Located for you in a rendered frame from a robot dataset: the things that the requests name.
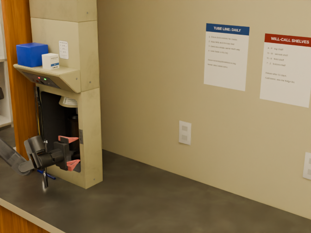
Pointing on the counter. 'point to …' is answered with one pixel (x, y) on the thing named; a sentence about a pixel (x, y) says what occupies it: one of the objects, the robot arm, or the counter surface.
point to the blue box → (31, 54)
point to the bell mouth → (68, 102)
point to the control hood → (56, 76)
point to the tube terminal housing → (49, 38)
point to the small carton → (50, 61)
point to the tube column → (64, 9)
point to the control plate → (41, 79)
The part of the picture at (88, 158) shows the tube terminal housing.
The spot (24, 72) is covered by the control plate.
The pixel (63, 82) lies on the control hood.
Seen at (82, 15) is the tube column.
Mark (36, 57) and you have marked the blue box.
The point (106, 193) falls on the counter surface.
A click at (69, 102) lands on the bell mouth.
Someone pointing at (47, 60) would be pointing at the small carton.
